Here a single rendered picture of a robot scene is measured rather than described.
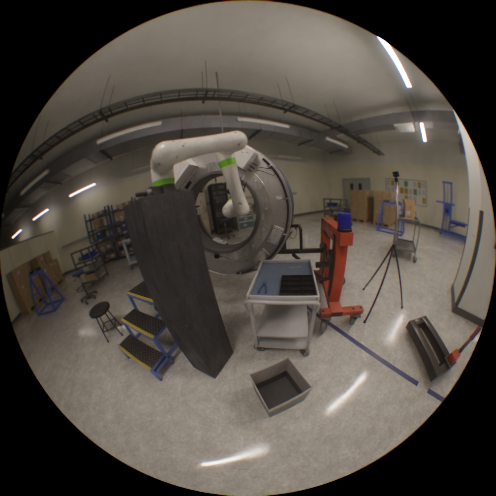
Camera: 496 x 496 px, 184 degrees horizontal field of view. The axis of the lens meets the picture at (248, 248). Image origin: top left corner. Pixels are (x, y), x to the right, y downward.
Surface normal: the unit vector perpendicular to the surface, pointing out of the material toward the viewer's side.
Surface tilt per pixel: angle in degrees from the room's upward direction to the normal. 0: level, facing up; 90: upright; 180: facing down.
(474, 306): 90
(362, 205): 90
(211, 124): 90
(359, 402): 0
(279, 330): 0
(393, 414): 0
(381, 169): 90
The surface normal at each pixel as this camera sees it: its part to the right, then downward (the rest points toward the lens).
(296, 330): -0.12, -0.94
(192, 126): 0.41, 0.24
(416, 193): -0.90, 0.24
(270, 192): -0.25, 0.34
